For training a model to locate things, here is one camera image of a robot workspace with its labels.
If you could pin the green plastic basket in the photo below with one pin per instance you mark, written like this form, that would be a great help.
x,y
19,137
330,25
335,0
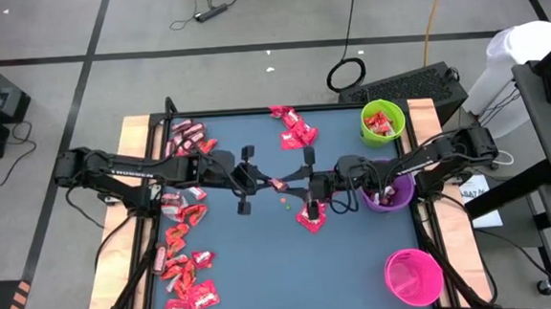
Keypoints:
x,y
375,141

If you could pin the red candy wrapper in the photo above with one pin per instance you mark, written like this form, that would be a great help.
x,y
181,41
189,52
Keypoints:
x,y
177,260

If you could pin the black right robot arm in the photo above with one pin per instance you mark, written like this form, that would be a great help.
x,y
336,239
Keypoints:
x,y
420,165

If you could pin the black mesh computer tower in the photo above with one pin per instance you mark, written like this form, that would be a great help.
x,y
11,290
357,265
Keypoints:
x,y
410,86

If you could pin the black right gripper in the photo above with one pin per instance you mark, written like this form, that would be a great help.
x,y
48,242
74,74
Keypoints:
x,y
320,185

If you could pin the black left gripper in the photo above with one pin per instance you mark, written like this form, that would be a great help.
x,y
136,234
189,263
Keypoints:
x,y
244,180

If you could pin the pink plastic basket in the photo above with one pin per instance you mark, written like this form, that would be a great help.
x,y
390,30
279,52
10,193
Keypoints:
x,y
412,280

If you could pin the wooden table board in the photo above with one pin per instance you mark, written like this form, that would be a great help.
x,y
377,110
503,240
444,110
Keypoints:
x,y
424,116
132,132

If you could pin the purple plastic basket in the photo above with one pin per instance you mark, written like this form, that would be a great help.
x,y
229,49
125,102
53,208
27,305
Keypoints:
x,y
379,208

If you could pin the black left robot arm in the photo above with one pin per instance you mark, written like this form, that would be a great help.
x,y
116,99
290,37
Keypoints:
x,y
133,173

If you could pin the white paper sheet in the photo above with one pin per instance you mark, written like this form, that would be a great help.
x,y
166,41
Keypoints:
x,y
490,219

